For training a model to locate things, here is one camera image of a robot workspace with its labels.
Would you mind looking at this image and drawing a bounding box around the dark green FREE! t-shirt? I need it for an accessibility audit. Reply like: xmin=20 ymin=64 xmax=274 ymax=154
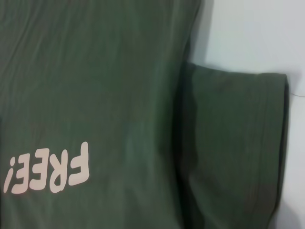
xmin=0 ymin=0 xmax=290 ymax=229

